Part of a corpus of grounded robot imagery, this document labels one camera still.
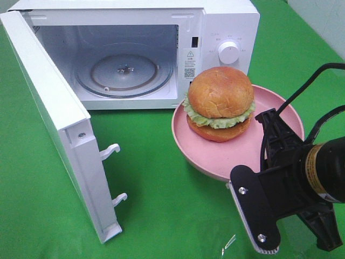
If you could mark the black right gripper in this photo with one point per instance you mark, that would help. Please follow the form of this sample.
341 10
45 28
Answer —
300 182

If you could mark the pink round plate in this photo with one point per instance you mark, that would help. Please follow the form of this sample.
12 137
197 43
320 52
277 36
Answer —
218 159

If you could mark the burger with lettuce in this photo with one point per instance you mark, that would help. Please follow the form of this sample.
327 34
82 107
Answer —
219 103

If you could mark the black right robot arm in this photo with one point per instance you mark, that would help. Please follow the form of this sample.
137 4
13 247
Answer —
338 155

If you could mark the upper white microwave knob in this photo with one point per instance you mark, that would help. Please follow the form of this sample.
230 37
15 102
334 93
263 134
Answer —
228 52

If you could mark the white warning label sticker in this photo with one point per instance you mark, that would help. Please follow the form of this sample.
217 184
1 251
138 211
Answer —
190 62

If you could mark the glass microwave turntable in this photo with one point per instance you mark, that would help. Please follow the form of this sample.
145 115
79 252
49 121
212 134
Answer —
125 70

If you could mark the white microwave oven body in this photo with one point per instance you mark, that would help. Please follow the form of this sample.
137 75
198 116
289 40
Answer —
67 28

